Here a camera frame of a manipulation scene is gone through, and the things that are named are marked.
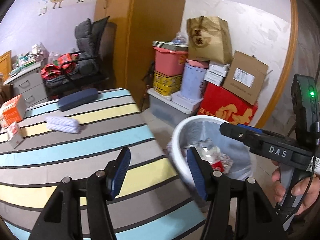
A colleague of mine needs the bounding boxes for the clear cola plastic bottle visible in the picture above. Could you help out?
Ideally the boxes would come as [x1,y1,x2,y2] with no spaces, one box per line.
[195,144,233,174]

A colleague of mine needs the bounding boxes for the white trash bin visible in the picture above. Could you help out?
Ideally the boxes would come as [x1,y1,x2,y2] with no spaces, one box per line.
[167,115,255,188]

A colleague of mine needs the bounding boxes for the person right hand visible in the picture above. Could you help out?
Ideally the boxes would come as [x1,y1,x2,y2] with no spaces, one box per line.
[271,160,320,216]

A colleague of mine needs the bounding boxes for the red gift box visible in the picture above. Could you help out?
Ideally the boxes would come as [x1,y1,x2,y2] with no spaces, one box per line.
[197,83,258,125]

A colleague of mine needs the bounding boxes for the brown cardboard box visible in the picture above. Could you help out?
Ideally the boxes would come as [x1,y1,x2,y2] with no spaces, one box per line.
[223,51,268,105]

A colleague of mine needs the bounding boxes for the white small boxes stack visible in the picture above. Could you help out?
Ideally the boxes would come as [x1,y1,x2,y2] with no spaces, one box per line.
[204,61,230,86]

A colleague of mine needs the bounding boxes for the lavender cylinder container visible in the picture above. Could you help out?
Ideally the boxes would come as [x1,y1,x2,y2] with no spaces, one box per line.
[180,62,207,100]

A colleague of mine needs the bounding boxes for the striped bed sheet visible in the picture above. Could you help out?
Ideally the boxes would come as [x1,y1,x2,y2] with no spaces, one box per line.
[1,89,205,239]

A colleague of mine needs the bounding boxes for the strawberry milk carton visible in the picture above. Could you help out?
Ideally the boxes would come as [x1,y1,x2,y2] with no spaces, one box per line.
[6,121,24,148]

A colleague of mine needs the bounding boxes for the grey storage box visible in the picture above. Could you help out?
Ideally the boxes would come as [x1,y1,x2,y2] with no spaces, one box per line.
[148,88,199,127]

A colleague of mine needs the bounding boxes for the yellow printed box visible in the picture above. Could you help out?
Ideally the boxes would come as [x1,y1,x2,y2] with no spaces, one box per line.
[153,71,183,96]

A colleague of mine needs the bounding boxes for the gold paper bag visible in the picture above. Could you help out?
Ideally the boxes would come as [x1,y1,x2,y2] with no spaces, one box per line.
[187,16,233,64]

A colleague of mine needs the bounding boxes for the orange white tissue box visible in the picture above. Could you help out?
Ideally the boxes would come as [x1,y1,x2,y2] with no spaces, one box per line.
[1,94,27,128]

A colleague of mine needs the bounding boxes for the pink plastic bin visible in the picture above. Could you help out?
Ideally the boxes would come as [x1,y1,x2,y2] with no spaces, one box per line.
[154,47,188,76]

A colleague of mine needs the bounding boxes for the dark blue glasses case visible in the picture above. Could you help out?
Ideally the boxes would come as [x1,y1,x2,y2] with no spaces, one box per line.
[57,88,99,112]

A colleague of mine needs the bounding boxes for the grey drawer cabinet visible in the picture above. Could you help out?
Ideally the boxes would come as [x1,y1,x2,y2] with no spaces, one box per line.
[4,60,48,107]

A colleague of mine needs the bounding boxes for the red plaid bag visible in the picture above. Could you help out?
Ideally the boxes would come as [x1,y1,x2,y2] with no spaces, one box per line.
[41,53,79,80]

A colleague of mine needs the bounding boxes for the black office chair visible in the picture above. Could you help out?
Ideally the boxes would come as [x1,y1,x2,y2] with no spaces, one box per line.
[43,17,110,100]

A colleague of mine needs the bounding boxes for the wooden headboard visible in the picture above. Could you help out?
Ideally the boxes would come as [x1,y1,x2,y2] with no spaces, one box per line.
[0,51,12,81]

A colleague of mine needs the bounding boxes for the items on cabinet top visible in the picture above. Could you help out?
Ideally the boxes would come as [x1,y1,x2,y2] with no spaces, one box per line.
[9,42,49,76]

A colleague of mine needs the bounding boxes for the wooden wardrobe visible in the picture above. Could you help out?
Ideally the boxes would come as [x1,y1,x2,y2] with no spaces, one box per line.
[94,0,185,106]

